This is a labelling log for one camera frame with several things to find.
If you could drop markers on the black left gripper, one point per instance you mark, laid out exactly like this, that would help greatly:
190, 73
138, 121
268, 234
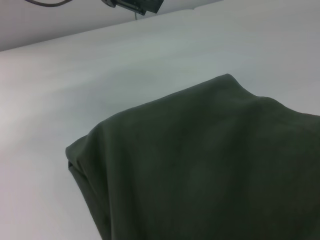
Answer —
125, 5

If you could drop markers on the dark green FREE t-shirt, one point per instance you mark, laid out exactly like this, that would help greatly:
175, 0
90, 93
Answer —
212, 162

